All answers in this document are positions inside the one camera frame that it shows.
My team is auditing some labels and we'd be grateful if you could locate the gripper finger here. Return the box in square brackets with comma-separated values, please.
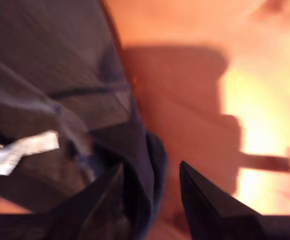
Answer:
[48, 162, 133, 240]
[180, 161, 268, 240]

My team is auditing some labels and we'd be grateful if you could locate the dark grey underwear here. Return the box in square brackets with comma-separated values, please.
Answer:
[0, 0, 168, 240]

